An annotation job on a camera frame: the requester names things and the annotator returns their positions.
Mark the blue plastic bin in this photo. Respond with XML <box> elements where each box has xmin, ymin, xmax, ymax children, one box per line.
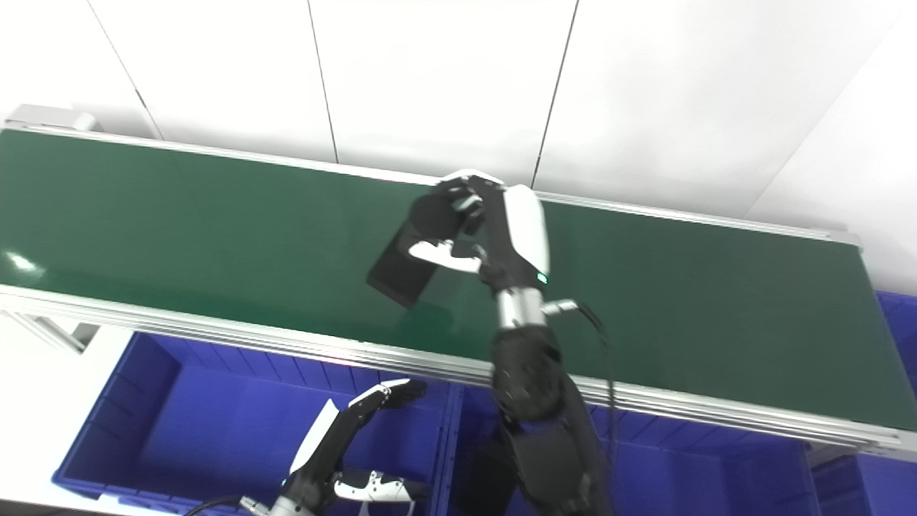
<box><xmin>433</xmin><ymin>386</ymin><xmax>822</xmax><ymax>516</ymax></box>
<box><xmin>51</xmin><ymin>330</ymin><xmax>461</xmax><ymax>516</ymax></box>
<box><xmin>812</xmin><ymin>290</ymin><xmax>917</xmax><ymax>516</ymax></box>

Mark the green conveyor belt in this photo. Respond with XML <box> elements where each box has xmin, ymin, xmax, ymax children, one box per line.
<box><xmin>0</xmin><ymin>129</ymin><xmax>917</xmax><ymax>432</ymax></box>
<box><xmin>0</xmin><ymin>120</ymin><xmax>917</xmax><ymax>457</ymax></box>

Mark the aluminium conveyor support leg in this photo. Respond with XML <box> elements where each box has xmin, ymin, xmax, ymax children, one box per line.
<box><xmin>10</xmin><ymin>311</ymin><xmax>102</xmax><ymax>354</ymax></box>

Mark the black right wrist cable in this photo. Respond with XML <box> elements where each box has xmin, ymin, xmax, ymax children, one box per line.
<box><xmin>540</xmin><ymin>299</ymin><xmax>619</xmax><ymax>461</ymax></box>

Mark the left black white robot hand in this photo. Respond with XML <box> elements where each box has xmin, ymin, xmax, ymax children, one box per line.
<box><xmin>282</xmin><ymin>378</ymin><xmax>430</xmax><ymax>512</ymax></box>

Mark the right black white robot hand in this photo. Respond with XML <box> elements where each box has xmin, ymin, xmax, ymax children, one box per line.
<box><xmin>408</xmin><ymin>169</ymin><xmax>552</xmax><ymax>292</ymax></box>

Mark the black cylinder-on-block part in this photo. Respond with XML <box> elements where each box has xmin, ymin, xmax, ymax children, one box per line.
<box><xmin>365</xmin><ymin>191</ymin><xmax>475</xmax><ymax>310</ymax></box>

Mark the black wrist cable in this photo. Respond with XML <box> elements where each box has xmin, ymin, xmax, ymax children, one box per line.
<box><xmin>182</xmin><ymin>494</ymin><xmax>270</xmax><ymax>516</ymax></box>
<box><xmin>540</xmin><ymin>299</ymin><xmax>619</xmax><ymax>461</ymax></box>

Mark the grey conveyor end housing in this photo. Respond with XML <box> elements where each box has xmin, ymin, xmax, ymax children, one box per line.
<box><xmin>4</xmin><ymin>104</ymin><xmax>99</xmax><ymax>133</ymax></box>

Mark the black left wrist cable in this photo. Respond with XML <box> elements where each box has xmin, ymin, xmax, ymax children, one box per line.
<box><xmin>182</xmin><ymin>494</ymin><xmax>270</xmax><ymax>516</ymax></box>

